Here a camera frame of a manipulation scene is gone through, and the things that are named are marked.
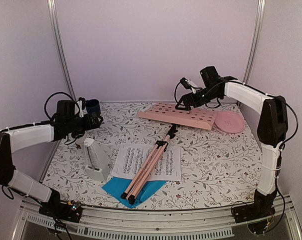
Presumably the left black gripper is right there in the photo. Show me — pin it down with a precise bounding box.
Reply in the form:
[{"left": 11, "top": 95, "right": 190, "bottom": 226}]
[{"left": 67, "top": 111, "right": 104, "bottom": 133}]

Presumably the front aluminium rail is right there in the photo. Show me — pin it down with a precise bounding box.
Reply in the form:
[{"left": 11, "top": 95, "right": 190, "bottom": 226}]
[{"left": 12, "top": 195, "right": 302, "bottom": 240}]

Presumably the pink plate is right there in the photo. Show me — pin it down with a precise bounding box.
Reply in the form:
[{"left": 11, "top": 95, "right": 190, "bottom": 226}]
[{"left": 214, "top": 111, "right": 245, "bottom": 134}]

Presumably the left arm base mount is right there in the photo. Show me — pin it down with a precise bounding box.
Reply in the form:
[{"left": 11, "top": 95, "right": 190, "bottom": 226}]
[{"left": 39, "top": 200, "right": 83, "bottom": 223}]

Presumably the aluminium post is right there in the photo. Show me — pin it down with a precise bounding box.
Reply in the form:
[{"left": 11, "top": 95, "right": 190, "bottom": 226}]
[
  {"left": 243, "top": 0, "right": 266, "bottom": 83},
  {"left": 47, "top": 0, "right": 76, "bottom": 98}
]

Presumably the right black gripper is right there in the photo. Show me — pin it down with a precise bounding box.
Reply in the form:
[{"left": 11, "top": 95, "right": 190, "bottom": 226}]
[{"left": 175, "top": 86, "right": 220, "bottom": 111}]

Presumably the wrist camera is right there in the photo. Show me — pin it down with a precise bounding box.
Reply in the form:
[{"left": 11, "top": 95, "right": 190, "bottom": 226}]
[
  {"left": 179, "top": 77, "right": 202, "bottom": 94},
  {"left": 77, "top": 97, "right": 86, "bottom": 118}
]

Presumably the pink music stand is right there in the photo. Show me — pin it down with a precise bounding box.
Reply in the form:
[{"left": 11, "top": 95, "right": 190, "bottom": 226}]
[{"left": 121, "top": 103, "right": 217, "bottom": 205}]

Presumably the left camera cable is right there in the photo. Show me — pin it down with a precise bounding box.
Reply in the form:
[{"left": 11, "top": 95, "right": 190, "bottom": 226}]
[{"left": 44, "top": 91, "right": 80, "bottom": 121}]

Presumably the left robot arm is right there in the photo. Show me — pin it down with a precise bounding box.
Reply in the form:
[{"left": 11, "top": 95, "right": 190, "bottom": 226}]
[{"left": 0, "top": 98, "right": 103, "bottom": 217}]

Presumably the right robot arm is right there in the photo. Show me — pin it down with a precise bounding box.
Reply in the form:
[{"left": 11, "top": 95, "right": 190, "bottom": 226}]
[{"left": 175, "top": 66, "right": 288, "bottom": 218}]

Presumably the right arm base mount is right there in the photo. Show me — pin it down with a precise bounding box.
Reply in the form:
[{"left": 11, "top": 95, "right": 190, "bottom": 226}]
[{"left": 231, "top": 201, "right": 275, "bottom": 235}]

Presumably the left aluminium post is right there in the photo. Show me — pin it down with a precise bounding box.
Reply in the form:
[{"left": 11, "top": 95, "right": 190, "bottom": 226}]
[{"left": 47, "top": 0, "right": 76, "bottom": 98}]

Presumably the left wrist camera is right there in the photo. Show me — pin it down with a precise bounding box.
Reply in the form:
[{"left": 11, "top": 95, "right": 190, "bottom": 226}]
[{"left": 77, "top": 97, "right": 86, "bottom": 118}]

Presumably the paper coffee cup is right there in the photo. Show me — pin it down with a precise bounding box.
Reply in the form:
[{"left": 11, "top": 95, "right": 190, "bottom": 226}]
[{"left": 75, "top": 133, "right": 88, "bottom": 149}]

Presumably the dark blue cup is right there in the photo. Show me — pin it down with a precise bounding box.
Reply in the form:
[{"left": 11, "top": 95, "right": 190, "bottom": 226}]
[{"left": 86, "top": 99, "right": 101, "bottom": 115}]

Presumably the white metronome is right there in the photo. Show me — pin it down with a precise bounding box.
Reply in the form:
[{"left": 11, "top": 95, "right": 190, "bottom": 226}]
[{"left": 83, "top": 138, "right": 111, "bottom": 182}]

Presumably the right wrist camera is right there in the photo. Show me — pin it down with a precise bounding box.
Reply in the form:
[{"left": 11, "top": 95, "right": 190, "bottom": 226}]
[{"left": 179, "top": 77, "right": 202, "bottom": 94}]

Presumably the right aluminium post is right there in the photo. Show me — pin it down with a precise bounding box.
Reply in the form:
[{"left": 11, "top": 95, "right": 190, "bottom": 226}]
[{"left": 243, "top": 0, "right": 266, "bottom": 83}]

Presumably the sheet music paper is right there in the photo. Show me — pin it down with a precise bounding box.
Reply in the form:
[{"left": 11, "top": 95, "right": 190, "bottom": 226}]
[{"left": 111, "top": 143, "right": 181, "bottom": 182}]

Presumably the blue cloth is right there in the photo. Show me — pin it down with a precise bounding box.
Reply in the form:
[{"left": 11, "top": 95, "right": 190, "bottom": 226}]
[{"left": 101, "top": 176, "right": 167, "bottom": 208}]

